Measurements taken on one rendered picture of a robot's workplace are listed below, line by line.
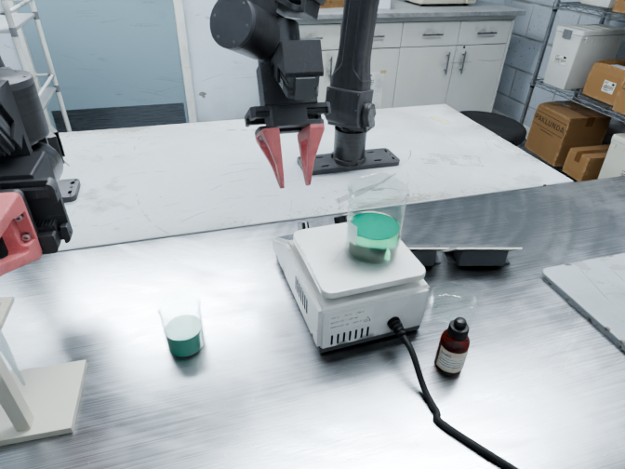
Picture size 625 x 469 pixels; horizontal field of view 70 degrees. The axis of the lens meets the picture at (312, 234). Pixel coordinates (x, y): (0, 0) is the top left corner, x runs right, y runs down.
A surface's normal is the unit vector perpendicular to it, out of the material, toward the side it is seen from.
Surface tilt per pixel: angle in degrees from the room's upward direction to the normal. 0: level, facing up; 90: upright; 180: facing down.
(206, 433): 0
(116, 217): 0
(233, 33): 68
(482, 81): 90
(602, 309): 0
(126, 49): 90
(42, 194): 91
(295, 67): 60
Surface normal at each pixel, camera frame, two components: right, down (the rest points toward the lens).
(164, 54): 0.29, 0.54
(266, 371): 0.03, -0.83
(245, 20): -0.44, 0.13
